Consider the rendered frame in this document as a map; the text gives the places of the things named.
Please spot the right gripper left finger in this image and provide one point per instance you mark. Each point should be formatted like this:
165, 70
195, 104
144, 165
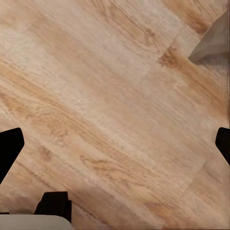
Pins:
11, 143

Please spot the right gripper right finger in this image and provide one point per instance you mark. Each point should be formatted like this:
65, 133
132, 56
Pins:
223, 142

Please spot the coffee table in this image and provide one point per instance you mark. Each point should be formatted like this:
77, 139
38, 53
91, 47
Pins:
216, 40

